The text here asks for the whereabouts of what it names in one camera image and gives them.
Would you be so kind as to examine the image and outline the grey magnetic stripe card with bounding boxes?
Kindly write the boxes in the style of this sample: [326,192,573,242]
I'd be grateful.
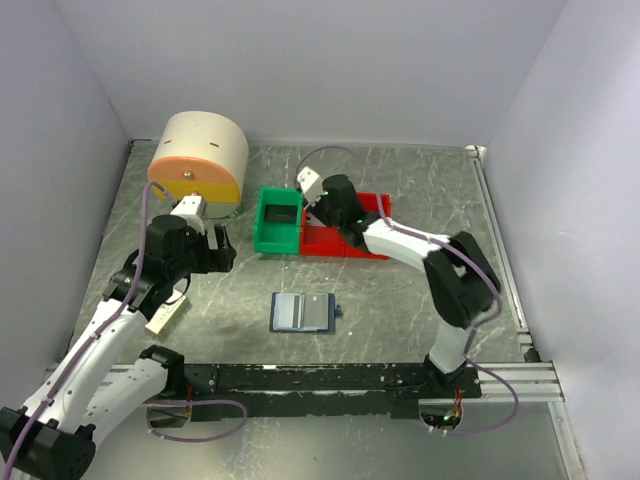
[271,293,305,331]

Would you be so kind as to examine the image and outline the blue leather card holder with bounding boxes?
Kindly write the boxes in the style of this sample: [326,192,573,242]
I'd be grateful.
[269,292,343,334]

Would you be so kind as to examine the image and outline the dark card with chip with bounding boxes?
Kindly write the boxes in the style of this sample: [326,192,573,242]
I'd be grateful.
[303,294,329,331]

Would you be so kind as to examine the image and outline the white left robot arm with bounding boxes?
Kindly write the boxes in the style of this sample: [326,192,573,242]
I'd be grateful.
[1,214,236,479]

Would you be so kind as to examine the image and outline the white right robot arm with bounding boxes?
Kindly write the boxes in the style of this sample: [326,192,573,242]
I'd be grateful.
[297,168,502,398]

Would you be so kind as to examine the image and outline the black card in green bin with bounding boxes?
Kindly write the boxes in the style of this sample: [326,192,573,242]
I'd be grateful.
[264,204,298,224]

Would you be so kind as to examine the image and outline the red plastic double bin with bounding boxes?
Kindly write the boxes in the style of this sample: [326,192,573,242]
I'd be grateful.
[299,192,395,261]

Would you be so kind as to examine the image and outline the green plastic bin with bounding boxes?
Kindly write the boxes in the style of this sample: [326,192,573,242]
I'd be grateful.
[253,187,303,255]

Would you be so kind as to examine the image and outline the white small cardboard box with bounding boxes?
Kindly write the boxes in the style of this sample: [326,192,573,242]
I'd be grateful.
[145,290,189,336]

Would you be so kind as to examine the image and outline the cream round drawer cabinet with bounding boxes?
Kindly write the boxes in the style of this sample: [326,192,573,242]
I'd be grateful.
[147,111,249,218]

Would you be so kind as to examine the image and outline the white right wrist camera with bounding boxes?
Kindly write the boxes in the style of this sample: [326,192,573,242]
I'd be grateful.
[296,167,324,205]

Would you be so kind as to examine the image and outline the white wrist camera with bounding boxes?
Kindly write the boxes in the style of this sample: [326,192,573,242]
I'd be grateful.
[171,195,207,220]
[296,167,324,205]

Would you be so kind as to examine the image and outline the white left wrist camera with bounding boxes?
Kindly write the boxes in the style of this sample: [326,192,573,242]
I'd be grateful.
[171,195,207,220]

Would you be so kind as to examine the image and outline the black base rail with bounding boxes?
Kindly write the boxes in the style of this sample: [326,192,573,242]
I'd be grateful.
[151,363,481,419]

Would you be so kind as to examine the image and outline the aluminium frame rail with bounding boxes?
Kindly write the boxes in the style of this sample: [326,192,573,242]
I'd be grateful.
[478,363,564,403]

